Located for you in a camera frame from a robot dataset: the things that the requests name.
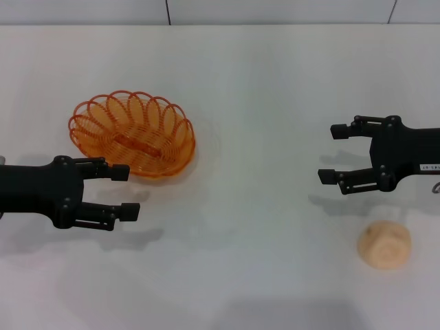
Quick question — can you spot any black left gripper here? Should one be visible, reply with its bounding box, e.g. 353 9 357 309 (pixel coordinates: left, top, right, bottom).
0 155 141 232

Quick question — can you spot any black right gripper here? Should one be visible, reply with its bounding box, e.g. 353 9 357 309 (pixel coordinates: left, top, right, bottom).
318 115 440 196

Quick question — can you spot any orange woven plastic basket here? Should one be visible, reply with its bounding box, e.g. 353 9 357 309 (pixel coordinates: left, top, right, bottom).
67 90 197 179

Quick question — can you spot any round beige bread roll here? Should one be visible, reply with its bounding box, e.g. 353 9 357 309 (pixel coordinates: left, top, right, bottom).
357 219 413 271

